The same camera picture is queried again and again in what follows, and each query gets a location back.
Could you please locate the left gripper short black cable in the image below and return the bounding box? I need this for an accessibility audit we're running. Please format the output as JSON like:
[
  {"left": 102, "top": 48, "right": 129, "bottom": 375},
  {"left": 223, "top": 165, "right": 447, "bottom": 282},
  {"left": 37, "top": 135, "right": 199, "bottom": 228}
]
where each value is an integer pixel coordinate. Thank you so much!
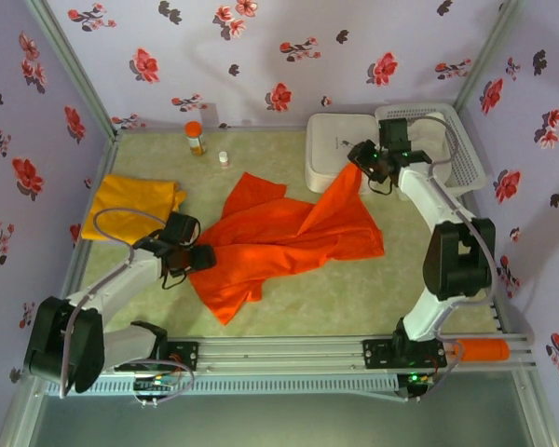
[{"left": 159, "top": 268, "right": 191, "bottom": 291}]

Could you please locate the gripper short black cable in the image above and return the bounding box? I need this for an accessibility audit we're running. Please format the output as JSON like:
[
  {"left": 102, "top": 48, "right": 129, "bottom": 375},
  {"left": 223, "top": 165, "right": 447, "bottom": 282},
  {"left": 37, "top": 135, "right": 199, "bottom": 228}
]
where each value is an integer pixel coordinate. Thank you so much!
[
  {"left": 159, "top": 268, "right": 191, "bottom": 291},
  {"left": 367, "top": 177, "right": 398, "bottom": 197}
]

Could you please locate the white perforated plastic basket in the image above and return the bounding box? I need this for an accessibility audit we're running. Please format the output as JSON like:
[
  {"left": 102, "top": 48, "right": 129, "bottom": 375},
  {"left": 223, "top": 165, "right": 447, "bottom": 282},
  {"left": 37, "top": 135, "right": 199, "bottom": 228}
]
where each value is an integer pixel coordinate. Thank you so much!
[{"left": 375, "top": 102, "right": 487, "bottom": 197}]

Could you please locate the aluminium frame post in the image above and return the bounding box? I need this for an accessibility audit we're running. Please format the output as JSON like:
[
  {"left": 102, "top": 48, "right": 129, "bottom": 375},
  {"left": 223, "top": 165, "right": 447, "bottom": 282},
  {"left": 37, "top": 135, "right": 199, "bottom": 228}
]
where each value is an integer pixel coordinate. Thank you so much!
[
  {"left": 453, "top": 0, "right": 526, "bottom": 112},
  {"left": 22, "top": 0, "right": 121, "bottom": 137}
]

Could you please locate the orange t-shirt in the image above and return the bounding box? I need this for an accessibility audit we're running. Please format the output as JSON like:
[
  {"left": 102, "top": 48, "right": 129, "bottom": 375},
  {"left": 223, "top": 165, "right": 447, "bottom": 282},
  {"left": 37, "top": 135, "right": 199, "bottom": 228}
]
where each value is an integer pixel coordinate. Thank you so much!
[{"left": 187, "top": 165, "right": 386, "bottom": 326}]

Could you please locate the orange-capped bottle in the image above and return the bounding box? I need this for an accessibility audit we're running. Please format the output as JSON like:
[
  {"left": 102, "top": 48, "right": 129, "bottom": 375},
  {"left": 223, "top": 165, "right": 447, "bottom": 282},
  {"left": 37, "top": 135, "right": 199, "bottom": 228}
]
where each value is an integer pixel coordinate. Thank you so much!
[{"left": 184, "top": 120, "right": 210, "bottom": 157}]

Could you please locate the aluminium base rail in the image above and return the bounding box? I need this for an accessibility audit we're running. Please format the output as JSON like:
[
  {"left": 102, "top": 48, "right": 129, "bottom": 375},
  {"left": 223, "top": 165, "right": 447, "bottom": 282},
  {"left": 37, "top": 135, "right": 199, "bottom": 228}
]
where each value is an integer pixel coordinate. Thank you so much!
[{"left": 111, "top": 332, "right": 538, "bottom": 374}]

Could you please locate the left arm grey cable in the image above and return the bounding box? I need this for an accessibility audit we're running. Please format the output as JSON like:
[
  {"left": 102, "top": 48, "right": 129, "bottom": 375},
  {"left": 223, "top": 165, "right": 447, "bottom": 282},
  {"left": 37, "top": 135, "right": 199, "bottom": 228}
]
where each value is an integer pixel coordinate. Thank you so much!
[{"left": 59, "top": 208, "right": 170, "bottom": 400}]

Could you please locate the white slotted cable duct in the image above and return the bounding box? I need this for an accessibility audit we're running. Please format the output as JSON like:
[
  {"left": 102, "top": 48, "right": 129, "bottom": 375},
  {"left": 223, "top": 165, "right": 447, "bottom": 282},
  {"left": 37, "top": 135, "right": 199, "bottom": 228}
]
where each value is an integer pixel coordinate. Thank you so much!
[{"left": 44, "top": 372, "right": 398, "bottom": 398}]

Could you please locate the right gripper short black cable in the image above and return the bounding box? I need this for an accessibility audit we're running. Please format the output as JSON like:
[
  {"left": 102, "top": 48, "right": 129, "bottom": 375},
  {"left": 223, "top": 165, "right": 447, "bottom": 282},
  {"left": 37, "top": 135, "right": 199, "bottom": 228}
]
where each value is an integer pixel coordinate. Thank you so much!
[{"left": 367, "top": 177, "right": 398, "bottom": 197}]

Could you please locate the green circuit board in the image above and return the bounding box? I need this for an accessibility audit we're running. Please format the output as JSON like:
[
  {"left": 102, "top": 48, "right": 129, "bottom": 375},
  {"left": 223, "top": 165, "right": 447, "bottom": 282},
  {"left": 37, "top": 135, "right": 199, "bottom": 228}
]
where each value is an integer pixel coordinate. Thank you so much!
[{"left": 136, "top": 377, "right": 176, "bottom": 392}]

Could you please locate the white lidded plastic box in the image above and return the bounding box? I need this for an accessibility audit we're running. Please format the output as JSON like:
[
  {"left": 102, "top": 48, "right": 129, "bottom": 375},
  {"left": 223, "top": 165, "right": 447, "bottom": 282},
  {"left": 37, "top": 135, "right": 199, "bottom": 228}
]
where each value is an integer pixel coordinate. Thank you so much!
[{"left": 305, "top": 113, "right": 389, "bottom": 195}]

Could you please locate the black controller box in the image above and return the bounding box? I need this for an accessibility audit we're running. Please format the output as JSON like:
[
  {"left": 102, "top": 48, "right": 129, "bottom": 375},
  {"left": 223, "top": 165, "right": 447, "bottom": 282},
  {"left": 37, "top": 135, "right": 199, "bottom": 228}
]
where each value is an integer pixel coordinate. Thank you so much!
[{"left": 399, "top": 371, "right": 433, "bottom": 402}]

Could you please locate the orange cylinder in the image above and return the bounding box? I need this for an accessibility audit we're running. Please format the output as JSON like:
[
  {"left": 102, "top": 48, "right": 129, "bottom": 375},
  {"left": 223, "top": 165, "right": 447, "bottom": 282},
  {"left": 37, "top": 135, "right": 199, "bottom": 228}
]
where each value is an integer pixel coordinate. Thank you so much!
[{"left": 455, "top": 338, "right": 511, "bottom": 363}]

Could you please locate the yellow t-shirt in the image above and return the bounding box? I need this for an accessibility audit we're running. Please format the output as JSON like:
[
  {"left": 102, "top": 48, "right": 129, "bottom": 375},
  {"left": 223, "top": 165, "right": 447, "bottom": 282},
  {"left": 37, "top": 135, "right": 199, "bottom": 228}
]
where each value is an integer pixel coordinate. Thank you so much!
[{"left": 81, "top": 174, "right": 188, "bottom": 246}]

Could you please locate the white cloth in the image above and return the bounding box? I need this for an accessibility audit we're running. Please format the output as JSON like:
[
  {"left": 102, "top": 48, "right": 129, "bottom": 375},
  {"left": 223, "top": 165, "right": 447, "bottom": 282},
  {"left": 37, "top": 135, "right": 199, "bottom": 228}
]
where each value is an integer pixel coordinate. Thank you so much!
[{"left": 403, "top": 111, "right": 454, "bottom": 188}]

